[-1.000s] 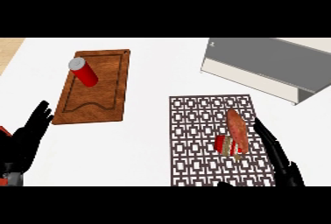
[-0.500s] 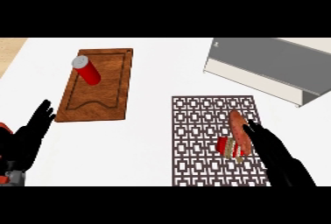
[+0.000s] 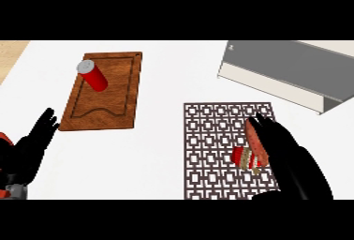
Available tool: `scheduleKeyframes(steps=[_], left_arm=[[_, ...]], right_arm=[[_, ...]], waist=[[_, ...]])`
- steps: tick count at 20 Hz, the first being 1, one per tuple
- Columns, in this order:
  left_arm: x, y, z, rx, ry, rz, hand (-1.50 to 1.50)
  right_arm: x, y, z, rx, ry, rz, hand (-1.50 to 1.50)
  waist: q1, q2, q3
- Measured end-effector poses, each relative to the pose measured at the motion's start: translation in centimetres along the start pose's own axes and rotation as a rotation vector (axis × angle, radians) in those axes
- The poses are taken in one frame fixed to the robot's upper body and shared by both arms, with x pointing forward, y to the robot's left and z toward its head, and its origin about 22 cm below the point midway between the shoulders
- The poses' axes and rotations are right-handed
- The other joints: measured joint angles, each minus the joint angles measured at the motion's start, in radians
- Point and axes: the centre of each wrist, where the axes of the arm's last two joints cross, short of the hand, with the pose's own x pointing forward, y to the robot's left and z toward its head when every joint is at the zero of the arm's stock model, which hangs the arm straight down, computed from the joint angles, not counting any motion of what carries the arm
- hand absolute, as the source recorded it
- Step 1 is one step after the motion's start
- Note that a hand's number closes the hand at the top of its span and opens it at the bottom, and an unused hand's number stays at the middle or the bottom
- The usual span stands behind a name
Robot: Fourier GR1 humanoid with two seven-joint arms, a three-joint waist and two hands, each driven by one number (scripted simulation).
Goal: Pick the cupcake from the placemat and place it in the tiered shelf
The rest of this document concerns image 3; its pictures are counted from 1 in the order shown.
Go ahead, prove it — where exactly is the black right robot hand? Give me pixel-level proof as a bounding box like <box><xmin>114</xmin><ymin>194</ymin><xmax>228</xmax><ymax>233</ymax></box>
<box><xmin>250</xmin><ymin>112</ymin><xmax>335</xmax><ymax>201</ymax></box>

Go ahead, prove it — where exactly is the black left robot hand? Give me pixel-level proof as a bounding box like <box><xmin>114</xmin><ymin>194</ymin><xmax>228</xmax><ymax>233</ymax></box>
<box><xmin>0</xmin><ymin>107</ymin><xmax>61</xmax><ymax>187</ymax></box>

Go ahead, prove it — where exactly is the red striped cupcake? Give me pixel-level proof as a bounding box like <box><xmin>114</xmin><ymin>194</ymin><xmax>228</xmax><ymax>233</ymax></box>
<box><xmin>231</xmin><ymin>118</ymin><xmax>272</xmax><ymax>175</ymax></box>

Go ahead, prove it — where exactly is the brown patterned placemat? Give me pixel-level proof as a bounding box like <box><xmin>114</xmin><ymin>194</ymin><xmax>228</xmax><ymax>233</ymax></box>
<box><xmin>183</xmin><ymin>101</ymin><xmax>282</xmax><ymax>201</ymax></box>

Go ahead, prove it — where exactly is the grey tiered shelf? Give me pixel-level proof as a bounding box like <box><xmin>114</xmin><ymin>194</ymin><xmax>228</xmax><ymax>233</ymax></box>
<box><xmin>217</xmin><ymin>40</ymin><xmax>354</xmax><ymax>116</ymax></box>

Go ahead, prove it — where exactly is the brown wooden cutting board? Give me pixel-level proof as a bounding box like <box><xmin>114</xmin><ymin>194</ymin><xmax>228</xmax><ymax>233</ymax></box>
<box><xmin>58</xmin><ymin>51</ymin><xmax>145</xmax><ymax>132</ymax></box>

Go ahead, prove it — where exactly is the red can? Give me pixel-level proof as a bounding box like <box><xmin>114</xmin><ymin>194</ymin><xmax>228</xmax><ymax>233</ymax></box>
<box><xmin>76</xmin><ymin>59</ymin><xmax>111</xmax><ymax>93</ymax></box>

